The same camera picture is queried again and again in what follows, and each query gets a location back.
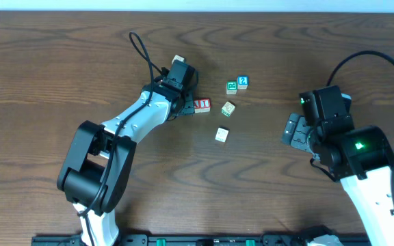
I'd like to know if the red A wooden block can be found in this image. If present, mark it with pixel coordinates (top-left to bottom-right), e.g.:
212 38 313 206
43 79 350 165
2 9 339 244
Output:
194 100 200 113

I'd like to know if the red I wooden block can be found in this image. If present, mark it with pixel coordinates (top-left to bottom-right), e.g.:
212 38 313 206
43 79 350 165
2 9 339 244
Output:
199 98 211 113

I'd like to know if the blue 2 wooden block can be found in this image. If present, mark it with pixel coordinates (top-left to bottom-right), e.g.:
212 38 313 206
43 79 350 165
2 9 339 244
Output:
237 76 249 90

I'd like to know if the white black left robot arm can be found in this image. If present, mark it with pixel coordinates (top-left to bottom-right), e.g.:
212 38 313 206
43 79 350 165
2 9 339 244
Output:
57 82 195 245

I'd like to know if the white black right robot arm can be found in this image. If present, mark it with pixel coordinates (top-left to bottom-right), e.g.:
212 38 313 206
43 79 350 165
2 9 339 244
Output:
281 113 394 245

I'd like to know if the wooden block green side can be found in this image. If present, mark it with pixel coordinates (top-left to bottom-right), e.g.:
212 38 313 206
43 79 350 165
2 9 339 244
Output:
221 101 236 118

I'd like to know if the plain wooden block far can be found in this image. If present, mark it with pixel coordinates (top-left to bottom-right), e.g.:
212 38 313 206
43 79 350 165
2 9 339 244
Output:
171 55 186 64

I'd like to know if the plain wooden block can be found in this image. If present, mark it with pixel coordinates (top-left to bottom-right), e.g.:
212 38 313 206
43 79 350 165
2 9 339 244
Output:
215 127 229 143
171 55 186 64

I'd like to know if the plain wooden block centre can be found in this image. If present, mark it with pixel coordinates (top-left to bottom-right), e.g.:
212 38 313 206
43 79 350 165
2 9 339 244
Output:
215 127 229 143

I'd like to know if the green R wooden block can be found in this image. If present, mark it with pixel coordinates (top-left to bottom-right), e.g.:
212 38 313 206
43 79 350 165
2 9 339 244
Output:
226 81 238 95

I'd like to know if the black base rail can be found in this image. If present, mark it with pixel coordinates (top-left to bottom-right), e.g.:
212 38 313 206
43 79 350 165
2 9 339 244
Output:
31 225 371 246

